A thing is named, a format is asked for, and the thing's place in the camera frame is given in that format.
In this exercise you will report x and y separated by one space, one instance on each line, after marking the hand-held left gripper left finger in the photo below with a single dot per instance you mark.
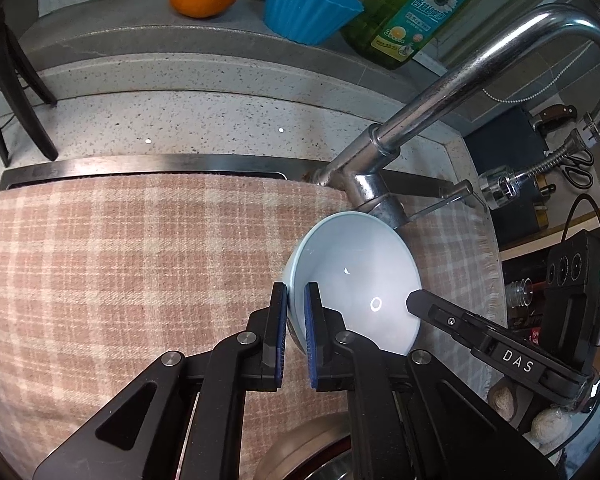
280 335

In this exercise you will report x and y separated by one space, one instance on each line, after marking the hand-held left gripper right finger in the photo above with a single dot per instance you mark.
310 345

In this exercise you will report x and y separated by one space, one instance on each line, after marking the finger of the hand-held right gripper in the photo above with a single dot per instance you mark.
440 317

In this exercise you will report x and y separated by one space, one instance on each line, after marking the light blue bowl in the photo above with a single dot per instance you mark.
360 270

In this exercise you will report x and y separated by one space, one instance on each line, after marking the large steel bowl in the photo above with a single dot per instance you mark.
290 440

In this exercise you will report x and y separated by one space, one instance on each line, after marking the red steel-lined bowl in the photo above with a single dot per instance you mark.
337 452

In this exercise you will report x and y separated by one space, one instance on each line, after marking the clear plastic bottle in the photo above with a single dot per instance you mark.
522 292

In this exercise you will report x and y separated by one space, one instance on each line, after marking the beige fuzzy cloth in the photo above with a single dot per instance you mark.
550 425

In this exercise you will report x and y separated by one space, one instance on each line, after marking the black scissors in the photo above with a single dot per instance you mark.
580 170

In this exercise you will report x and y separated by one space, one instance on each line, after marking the checked table cloth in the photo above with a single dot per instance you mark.
130 270

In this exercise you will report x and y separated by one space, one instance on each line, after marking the black knife block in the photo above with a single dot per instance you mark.
505 145

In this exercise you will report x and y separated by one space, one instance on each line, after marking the chrome faucet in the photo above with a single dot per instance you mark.
430 105

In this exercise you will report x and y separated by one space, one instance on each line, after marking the steel sink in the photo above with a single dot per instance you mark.
130 165

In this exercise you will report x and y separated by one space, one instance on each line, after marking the green dish soap bottle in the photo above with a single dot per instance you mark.
410 15

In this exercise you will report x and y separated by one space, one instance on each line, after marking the blue fluted cup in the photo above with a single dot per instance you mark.
305 10

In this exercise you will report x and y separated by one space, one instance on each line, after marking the black chair legs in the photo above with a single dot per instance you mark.
30 110

